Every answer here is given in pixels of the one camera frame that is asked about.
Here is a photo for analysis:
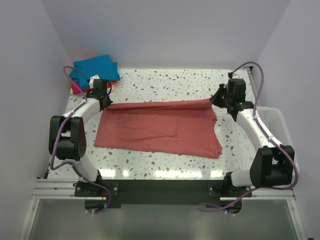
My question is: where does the dusty red t shirt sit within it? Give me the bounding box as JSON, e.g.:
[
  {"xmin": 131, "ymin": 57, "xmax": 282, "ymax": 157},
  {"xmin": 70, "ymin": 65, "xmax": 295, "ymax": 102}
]
[{"xmin": 94, "ymin": 99, "xmax": 222, "ymax": 159}]

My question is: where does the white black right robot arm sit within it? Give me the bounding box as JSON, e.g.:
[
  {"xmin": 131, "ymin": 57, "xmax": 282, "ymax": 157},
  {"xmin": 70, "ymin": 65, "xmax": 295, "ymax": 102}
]
[{"xmin": 210, "ymin": 78, "xmax": 298, "ymax": 197}]

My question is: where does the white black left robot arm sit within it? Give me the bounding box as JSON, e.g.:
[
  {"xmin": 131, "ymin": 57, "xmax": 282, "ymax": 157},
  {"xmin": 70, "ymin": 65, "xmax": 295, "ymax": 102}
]
[{"xmin": 48, "ymin": 79, "xmax": 113, "ymax": 196}]

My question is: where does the folded orange t shirt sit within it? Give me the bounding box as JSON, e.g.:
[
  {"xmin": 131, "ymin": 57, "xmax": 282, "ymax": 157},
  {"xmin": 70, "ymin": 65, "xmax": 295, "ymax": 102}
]
[{"xmin": 83, "ymin": 79, "xmax": 117, "ymax": 93}]

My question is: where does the folded pink t shirt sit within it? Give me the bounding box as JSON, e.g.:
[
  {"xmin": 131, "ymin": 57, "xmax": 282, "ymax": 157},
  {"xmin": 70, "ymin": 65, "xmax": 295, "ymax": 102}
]
[{"xmin": 71, "ymin": 79, "xmax": 88, "ymax": 95}]

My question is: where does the folded blue t shirt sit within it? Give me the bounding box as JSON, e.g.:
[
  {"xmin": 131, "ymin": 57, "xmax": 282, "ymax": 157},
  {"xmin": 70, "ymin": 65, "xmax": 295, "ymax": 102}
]
[{"xmin": 69, "ymin": 55, "xmax": 121, "ymax": 89}]

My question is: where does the white plastic laundry basket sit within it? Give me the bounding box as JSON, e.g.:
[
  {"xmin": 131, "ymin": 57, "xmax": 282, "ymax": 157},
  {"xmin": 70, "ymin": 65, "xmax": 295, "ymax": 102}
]
[{"xmin": 239, "ymin": 106, "xmax": 301, "ymax": 173}]

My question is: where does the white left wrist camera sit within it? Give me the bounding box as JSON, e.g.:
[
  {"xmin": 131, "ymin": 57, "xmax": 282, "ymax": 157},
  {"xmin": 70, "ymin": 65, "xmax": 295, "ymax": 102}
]
[{"xmin": 89, "ymin": 74, "xmax": 100, "ymax": 88}]

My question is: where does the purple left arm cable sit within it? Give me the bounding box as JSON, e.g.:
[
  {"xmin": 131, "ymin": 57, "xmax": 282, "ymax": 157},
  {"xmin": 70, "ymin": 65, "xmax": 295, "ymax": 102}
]
[{"xmin": 48, "ymin": 65, "xmax": 112, "ymax": 215}]

